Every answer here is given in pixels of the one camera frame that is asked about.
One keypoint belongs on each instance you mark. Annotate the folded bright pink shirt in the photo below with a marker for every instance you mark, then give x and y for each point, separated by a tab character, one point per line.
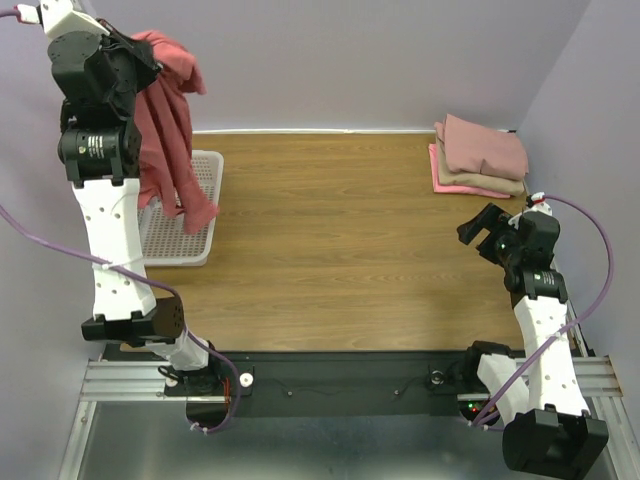
453	189

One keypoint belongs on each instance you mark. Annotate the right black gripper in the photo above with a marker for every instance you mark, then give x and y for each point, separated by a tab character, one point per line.
489	232

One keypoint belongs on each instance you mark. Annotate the folded tan shirt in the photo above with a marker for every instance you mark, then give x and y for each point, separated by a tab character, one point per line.
495	184

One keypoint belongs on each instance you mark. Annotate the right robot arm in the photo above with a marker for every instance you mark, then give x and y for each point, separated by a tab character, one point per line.
548	428

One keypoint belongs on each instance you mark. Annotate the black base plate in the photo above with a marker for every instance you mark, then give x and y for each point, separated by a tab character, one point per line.
331	384

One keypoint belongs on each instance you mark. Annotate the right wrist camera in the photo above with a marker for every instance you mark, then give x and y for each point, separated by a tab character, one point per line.
537	202

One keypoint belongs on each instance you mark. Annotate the folded dusty pink shirt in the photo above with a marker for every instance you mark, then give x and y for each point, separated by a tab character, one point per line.
477	149

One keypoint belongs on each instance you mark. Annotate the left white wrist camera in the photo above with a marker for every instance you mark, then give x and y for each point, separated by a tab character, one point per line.
59	17

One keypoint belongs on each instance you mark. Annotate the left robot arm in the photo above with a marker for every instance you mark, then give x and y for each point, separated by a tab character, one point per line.
100	154

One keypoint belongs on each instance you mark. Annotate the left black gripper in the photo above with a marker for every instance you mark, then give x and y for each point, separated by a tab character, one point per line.
138	50

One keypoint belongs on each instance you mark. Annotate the aluminium frame rail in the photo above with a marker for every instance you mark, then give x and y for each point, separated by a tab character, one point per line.
126	427

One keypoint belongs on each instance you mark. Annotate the red t-shirt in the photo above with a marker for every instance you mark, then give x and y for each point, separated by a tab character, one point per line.
163	118

